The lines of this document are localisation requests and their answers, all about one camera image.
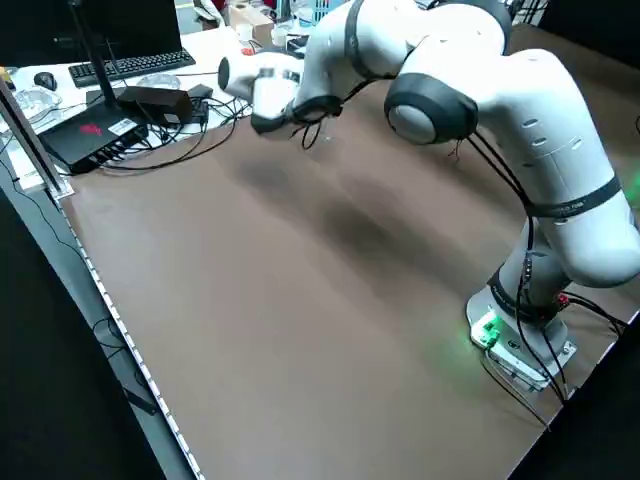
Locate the black router cable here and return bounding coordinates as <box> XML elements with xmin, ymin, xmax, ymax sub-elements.
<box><xmin>99</xmin><ymin>97</ymin><xmax>251</xmax><ymax>174</ymax></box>

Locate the cardboard box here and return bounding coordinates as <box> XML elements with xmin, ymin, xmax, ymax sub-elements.
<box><xmin>227</xmin><ymin>2</ymin><xmax>277</xmax><ymax>42</ymax></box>

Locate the black base cable bundle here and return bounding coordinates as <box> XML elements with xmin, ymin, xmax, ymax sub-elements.
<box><xmin>482</xmin><ymin>292</ymin><xmax>630</xmax><ymax>432</ymax></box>

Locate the black stand pole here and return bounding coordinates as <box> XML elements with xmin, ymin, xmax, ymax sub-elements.
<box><xmin>67</xmin><ymin>0</ymin><xmax>126</xmax><ymax>110</ymax></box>

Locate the black power brick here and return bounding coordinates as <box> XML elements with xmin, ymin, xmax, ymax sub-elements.
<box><xmin>116</xmin><ymin>85</ymin><xmax>194</xmax><ymax>127</ymax></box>

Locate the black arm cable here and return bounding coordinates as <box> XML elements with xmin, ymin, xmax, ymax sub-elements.
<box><xmin>292</xmin><ymin>74</ymin><xmax>571</xmax><ymax>401</ymax></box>

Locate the black keyboard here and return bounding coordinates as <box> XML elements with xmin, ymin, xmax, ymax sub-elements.
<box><xmin>67</xmin><ymin>49</ymin><xmax>197</xmax><ymax>89</ymax></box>

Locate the aluminium frame bar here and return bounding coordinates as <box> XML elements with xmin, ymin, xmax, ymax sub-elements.
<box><xmin>0</xmin><ymin>78</ymin><xmax>76</xmax><ymax>200</ymax></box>

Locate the black router box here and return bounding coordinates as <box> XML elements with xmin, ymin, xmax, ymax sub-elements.
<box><xmin>38</xmin><ymin>105</ymin><xmax>151</xmax><ymax>176</ymax></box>

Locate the black computer monitor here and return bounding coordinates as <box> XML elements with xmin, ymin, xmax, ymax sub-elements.
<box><xmin>0</xmin><ymin>0</ymin><xmax>184</xmax><ymax>69</ymax></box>

